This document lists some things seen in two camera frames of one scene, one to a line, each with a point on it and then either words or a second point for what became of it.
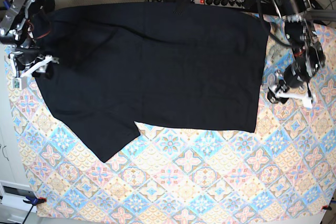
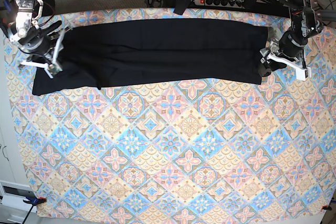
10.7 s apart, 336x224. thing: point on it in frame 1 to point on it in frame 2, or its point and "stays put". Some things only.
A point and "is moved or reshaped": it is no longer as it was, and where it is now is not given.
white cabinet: (14, 209) stays put
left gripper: (29, 59) to (38, 42)
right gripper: (277, 93) to (287, 44)
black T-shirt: (174, 64) is moved or reshaped
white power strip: (240, 4) stays put
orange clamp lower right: (326, 207) stays put
